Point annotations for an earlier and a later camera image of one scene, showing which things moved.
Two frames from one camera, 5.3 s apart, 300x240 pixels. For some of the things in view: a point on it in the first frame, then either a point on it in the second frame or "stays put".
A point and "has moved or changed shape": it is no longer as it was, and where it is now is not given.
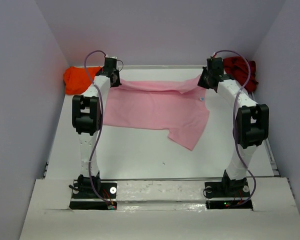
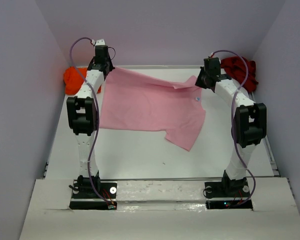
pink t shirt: [175, 106] has moved or changed shape
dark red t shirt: [237, 67] stays put
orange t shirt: [76, 80] stays put
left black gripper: [116, 80] → [107, 66]
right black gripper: [204, 81] stays put
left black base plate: [108, 190] stays put
